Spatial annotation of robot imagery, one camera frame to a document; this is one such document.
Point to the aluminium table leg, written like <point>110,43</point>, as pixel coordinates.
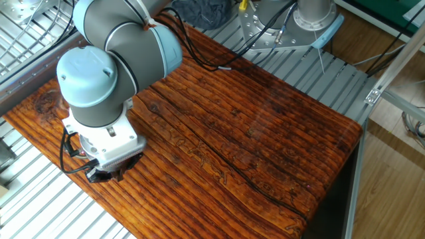
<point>355,186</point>

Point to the green panel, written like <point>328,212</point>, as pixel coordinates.
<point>382,8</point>

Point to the grey aluminium rail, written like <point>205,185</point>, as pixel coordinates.
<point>26,86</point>

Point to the aluminium frame post with bracket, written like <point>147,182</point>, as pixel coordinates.
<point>398,59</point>

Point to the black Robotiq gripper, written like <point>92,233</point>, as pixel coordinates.
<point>116,169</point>

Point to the perforated silver plate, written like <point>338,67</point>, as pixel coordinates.
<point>20,8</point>

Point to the wood grain table cover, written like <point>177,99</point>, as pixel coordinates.
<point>232,149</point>

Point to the dark grey cloth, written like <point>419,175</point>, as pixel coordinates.
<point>206,13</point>

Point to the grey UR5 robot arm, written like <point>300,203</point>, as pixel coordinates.
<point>96,86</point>

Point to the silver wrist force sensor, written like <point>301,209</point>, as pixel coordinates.
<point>89,149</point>

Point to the white printed wrist mount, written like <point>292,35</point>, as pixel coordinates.
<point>116,146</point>

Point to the yellow plastic piece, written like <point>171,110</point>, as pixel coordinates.
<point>243,4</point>

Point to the aluminium cross beam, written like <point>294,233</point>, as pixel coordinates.
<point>405,106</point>

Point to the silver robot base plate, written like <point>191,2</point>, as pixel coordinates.
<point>265,36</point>

